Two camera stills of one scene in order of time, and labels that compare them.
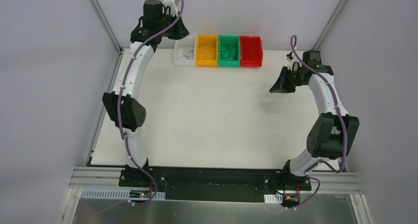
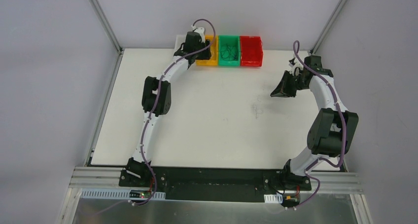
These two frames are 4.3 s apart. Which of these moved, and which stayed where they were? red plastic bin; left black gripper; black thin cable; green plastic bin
Moved: left black gripper
Stayed: black thin cable; green plastic bin; red plastic bin
